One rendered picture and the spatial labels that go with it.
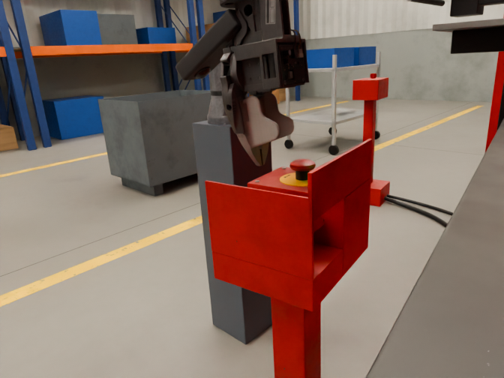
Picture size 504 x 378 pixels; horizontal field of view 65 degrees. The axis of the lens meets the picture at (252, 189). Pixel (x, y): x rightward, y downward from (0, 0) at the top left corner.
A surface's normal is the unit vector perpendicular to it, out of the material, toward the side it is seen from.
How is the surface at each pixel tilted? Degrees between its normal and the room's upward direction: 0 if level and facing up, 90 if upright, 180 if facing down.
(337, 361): 0
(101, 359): 0
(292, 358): 90
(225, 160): 90
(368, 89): 90
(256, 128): 93
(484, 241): 0
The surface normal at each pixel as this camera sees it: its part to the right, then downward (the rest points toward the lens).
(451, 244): -0.06, -0.95
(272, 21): -0.57, 0.29
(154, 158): 0.72, 0.18
